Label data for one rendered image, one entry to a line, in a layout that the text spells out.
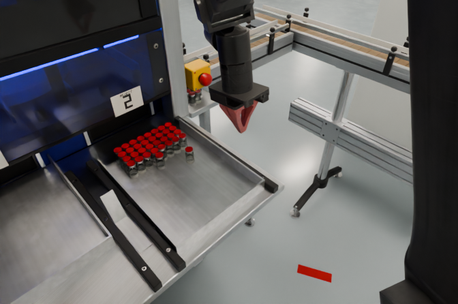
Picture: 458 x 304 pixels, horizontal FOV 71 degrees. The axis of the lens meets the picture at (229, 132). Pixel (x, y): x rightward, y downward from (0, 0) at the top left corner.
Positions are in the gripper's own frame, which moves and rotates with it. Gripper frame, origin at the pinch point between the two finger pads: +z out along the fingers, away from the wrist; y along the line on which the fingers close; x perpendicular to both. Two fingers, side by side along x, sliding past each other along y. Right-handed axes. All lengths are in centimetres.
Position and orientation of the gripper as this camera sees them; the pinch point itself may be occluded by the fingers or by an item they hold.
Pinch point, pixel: (242, 128)
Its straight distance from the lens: 64.6
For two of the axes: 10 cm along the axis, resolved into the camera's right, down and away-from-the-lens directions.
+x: -7.2, 4.5, -5.3
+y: -6.9, -3.4, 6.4
